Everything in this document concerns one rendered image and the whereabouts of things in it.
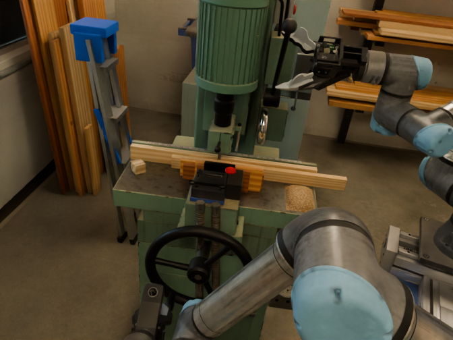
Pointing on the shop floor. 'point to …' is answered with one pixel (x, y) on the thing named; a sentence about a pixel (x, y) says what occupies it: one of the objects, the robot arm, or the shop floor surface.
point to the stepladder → (107, 104)
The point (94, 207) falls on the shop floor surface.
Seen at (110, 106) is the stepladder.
